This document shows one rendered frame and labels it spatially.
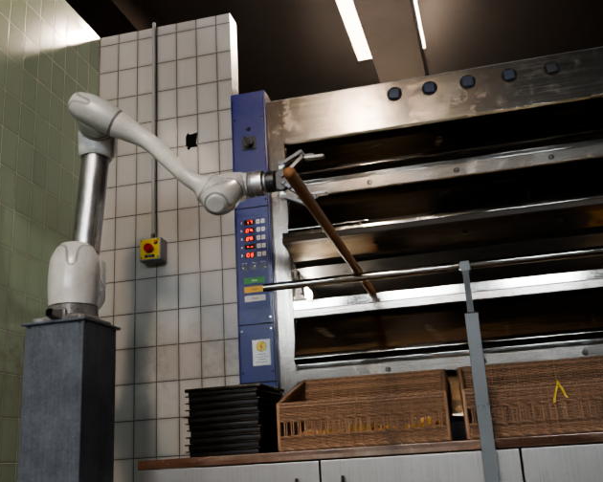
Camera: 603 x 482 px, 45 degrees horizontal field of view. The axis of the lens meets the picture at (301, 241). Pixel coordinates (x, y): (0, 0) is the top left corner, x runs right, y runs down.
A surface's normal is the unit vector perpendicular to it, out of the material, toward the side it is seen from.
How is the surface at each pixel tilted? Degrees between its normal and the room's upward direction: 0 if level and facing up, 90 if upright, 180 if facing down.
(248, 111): 90
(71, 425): 90
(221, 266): 90
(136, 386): 90
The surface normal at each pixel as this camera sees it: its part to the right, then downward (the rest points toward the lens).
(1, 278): 0.97, -0.12
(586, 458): -0.23, -0.27
